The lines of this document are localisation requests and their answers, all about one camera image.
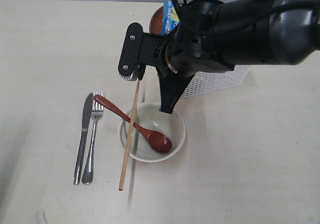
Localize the wooden chopstick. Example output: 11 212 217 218
118 79 140 191

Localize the white perforated plastic basket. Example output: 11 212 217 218
181 65 250 99

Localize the brown wooden plate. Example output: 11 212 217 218
149 6 164 34

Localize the silver table knife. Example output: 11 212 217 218
73 92 94 185

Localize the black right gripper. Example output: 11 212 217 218
156 66 195 114

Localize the silver metal fork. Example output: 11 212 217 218
81 100 104 185

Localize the white ceramic bowl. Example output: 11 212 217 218
129 103 186 163

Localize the red-brown wooden spoon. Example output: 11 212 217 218
93 94 173 154

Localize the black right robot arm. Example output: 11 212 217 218
159 0 320 113

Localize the blue chips bag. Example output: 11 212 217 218
161 0 179 35

